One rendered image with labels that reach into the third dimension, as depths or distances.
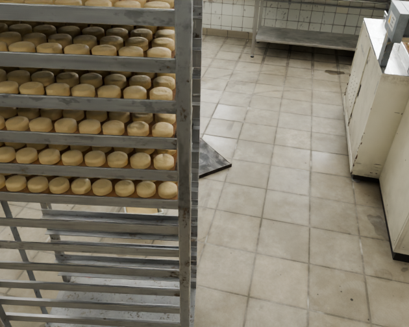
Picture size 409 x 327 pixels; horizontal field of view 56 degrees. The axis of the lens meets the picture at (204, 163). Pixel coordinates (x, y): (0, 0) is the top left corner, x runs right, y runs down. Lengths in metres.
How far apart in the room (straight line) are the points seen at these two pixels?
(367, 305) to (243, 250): 0.69
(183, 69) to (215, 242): 1.67
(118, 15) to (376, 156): 2.31
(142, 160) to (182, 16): 0.38
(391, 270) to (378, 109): 0.97
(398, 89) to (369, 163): 0.55
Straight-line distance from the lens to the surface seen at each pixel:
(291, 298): 2.12
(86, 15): 0.77
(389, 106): 2.65
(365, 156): 2.82
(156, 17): 0.74
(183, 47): 0.72
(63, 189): 1.05
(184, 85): 0.75
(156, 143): 0.85
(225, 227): 2.39
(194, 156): 1.37
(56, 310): 1.94
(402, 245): 2.38
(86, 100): 0.84
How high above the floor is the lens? 1.69
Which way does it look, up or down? 36 degrees down
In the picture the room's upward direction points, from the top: 2 degrees clockwise
